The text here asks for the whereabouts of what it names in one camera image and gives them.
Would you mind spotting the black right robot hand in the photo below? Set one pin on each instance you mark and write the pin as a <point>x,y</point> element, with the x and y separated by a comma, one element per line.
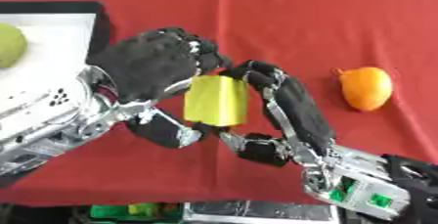
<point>296,104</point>

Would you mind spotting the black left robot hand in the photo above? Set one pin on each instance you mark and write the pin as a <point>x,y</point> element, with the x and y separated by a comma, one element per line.
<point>149,62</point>

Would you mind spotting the yellow rectangular block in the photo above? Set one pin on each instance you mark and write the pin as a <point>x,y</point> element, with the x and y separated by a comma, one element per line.
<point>216,100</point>

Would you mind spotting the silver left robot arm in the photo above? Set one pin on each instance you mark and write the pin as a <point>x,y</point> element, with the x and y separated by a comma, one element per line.
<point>45,126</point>

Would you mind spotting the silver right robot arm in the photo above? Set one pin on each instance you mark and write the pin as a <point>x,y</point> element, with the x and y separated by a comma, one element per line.
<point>370,185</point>

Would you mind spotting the black box with white inside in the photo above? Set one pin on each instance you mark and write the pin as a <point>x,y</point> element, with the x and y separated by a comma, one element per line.
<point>51,55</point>

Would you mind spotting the orange toy mango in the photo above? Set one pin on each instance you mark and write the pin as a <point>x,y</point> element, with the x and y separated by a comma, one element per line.
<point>366,87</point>

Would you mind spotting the green toy fruit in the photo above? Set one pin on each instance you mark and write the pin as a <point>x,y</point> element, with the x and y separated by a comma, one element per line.
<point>10,45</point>

